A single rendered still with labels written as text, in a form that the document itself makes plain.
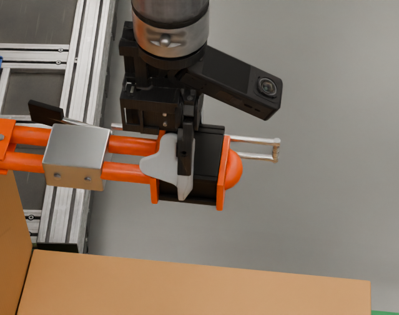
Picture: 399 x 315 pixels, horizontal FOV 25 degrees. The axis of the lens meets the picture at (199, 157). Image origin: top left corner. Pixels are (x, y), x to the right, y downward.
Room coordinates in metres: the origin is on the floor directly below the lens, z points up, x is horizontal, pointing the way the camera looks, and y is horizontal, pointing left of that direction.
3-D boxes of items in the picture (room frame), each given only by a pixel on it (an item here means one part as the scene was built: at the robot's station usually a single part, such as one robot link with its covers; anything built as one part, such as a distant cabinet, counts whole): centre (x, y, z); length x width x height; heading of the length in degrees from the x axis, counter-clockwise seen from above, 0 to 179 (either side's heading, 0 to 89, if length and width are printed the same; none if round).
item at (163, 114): (0.66, 0.03, 1.21); 0.09 x 0.08 x 0.12; 83
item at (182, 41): (0.66, 0.03, 1.29); 0.08 x 0.08 x 0.05
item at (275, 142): (0.71, 0.06, 1.07); 0.31 x 0.03 x 0.05; 83
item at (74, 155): (0.67, 0.14, 1.07); 0.07 x 0.07 x 0.04; 83
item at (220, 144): (0.65, 0.01, 1.07); 0.08 x 0.07 x 0.05; 83
